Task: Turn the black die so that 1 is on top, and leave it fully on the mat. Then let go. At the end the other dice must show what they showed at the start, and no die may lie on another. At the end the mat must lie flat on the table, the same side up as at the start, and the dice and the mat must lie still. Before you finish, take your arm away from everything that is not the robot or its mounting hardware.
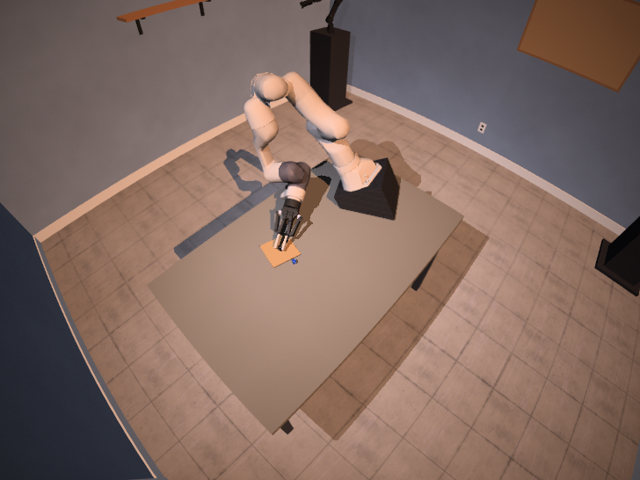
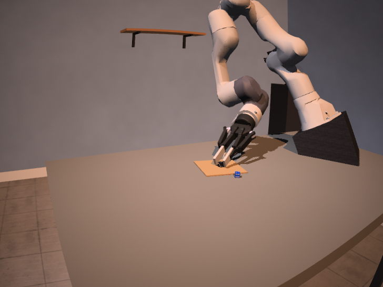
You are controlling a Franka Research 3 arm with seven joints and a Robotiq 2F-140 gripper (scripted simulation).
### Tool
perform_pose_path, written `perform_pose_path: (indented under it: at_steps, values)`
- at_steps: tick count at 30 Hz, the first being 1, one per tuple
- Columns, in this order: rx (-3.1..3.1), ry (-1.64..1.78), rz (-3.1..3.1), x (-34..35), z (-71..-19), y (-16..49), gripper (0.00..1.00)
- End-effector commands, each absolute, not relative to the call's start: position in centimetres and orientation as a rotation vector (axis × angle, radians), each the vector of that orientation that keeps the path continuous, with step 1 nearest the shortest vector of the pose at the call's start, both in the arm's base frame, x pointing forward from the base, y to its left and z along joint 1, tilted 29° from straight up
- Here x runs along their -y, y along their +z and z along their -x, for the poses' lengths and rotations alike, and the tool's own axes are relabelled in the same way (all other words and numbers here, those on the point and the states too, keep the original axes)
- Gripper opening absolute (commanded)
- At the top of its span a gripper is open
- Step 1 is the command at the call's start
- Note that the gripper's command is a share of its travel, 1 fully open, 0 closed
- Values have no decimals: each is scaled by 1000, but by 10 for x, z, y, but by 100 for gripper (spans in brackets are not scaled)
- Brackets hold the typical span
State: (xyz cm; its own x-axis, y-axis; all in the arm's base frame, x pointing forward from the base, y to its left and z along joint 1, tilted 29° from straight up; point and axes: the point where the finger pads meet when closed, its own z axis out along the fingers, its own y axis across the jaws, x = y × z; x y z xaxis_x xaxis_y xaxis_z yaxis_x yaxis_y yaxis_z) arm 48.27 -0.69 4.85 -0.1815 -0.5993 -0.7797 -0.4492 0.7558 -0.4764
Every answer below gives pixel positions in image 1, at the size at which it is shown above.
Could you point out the orange flat mat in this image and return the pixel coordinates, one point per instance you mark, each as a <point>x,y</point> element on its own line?
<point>277,257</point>

